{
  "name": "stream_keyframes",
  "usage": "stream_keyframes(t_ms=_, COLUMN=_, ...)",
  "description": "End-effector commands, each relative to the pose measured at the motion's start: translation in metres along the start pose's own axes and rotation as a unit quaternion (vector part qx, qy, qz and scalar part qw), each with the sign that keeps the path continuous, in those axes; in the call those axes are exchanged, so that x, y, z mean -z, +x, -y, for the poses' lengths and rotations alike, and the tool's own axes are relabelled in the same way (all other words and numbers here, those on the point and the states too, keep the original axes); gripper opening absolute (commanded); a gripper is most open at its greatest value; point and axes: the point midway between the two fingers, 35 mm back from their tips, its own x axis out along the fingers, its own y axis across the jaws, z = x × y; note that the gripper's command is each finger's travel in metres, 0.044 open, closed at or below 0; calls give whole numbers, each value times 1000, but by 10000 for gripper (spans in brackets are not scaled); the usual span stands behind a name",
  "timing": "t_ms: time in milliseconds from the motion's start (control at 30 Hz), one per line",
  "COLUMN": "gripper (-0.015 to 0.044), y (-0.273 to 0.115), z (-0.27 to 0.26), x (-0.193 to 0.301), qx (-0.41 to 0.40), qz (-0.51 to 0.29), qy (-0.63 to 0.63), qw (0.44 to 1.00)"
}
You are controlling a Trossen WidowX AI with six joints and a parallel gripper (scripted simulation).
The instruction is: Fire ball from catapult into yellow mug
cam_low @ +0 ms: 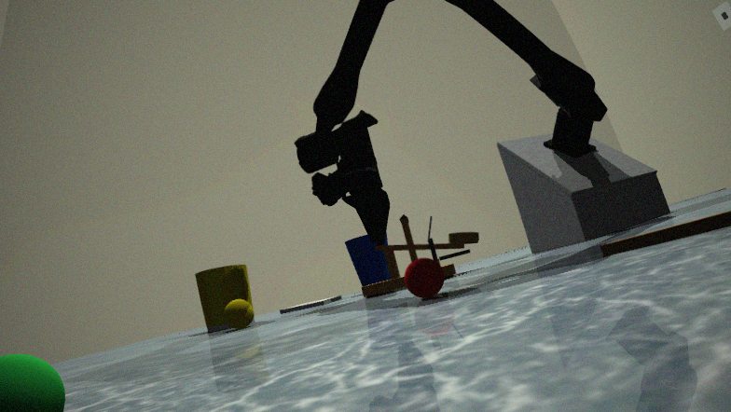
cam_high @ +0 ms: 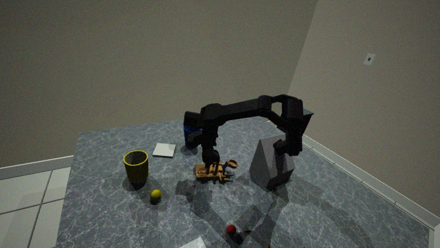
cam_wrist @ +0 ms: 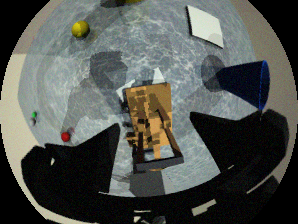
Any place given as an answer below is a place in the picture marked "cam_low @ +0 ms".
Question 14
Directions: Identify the red ball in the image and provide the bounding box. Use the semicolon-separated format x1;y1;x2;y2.
404;257;444;298

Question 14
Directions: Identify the green ball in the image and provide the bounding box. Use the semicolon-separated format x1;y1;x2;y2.
0;354;65;412

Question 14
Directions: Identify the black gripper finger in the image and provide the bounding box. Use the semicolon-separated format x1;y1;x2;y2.
342;188;383;242
377;203;390;245

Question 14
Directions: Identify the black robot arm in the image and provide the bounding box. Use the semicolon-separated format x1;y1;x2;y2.
294;0;608;206

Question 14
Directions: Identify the yellow ball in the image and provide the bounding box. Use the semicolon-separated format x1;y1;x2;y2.
224;299;254;329

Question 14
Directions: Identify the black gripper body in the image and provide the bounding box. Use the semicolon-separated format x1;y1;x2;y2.
336;147;383;198

